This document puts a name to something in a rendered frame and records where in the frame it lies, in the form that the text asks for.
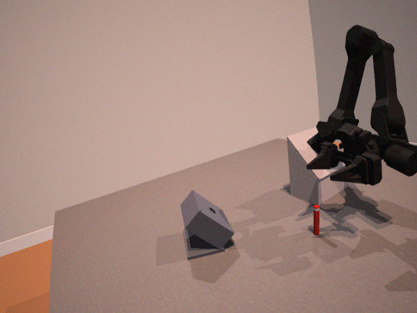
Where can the grey sloped panel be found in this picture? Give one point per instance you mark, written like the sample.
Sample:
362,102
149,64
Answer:
206,227

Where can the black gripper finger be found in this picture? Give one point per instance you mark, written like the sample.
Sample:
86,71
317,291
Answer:
353,173
321,162

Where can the dark red peg with grey band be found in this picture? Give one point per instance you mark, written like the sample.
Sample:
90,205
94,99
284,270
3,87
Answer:
316,209

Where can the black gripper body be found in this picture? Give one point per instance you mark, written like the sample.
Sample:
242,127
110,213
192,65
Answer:
370,153

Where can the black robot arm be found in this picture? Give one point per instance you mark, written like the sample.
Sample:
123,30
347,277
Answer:
387,115

